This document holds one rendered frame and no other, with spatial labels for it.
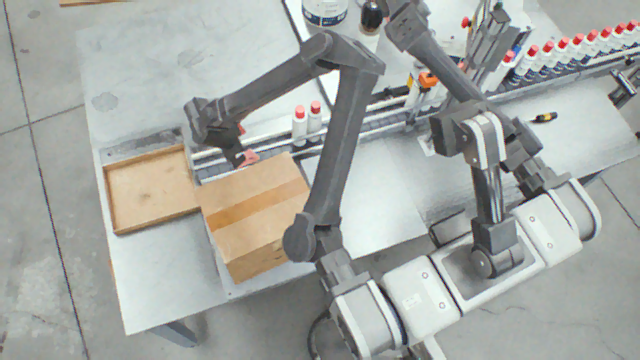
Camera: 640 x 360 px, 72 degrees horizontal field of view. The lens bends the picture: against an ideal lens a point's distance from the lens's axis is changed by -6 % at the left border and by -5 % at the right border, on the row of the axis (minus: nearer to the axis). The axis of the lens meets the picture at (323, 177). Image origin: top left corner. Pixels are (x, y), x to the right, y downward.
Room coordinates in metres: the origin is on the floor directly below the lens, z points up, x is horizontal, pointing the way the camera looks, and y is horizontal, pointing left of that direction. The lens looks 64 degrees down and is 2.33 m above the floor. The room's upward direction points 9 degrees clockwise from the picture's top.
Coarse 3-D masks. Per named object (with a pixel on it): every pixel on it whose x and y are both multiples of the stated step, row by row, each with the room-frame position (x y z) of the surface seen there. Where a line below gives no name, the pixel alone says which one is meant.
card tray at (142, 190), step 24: (120, 168) 0.65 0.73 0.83; (144, 168) 0.66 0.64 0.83; (168, 168) 0.68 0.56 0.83; (120, 192) 0.56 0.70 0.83; (144, 192) 0.57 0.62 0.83; (168, 192) 0.59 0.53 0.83; (192, 192) 0.60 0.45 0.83; (120, 216) 0.47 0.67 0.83; (144, 216) 0.48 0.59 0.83; (168, 216) 0.49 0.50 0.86
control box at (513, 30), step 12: (480, 0) 1.11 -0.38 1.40; (492, 0) 1.03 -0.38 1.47; (504, 0) 1.04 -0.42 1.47; (516, 0) 1.05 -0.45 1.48; (516, 12) 1.00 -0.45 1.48; (516, 24) 0.96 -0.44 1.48; (468, 36) 1.05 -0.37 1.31; (504, 36) 0.95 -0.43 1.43; (516, 36) 0.95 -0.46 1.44; (468, 48) 0.98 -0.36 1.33; (504, 48) 0.95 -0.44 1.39; (492, 60) 0.95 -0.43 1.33
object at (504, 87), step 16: (544, 80) 1.32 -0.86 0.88; (368, 112) 1.02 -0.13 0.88; (384, 112) 1.03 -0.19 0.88; (432, 112) 1.06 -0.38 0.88; (368, 128) 0.94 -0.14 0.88; (256, 144) 0.80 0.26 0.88; (288, 144) 0.82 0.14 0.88; (320, 144) 0.84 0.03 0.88; (208, 160) 0.71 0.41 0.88; (208, 176) 0.65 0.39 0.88
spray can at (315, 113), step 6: (312, 102) 0.88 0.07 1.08; (318, 102) 0.88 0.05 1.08; (312, 108) 0.86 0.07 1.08; (318, 108) 0.86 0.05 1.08; (312, 114) 0.86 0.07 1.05; (318, 114) 0.86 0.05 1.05; (312, 120) 0.85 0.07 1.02; (318, 120) 0.85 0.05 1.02; (312, 126) 0.85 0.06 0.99; (318, 126) 0.85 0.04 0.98; (312, 132) 0.85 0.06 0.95; (312, 138) 0.85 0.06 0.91; (318, 138) 0.86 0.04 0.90
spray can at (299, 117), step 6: (300, 108) 0.85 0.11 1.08; (294, 114) 0.84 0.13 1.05; (300, 114) 0.83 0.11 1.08; (306, 114) 0.85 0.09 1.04; (294, 120) 0.83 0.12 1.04; (300, 120) 0.83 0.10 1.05; (306, 120) 0.84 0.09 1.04; (294, 126) 0.82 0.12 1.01; (300, 126) 0.82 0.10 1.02; (306, 126) 0.84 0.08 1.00; (294, 132) 0.82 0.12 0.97; (300, 132) 0.82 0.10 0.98; (306, 132) 0.84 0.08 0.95; (294, 144) 0.82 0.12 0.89; (300, 144) 0.82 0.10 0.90
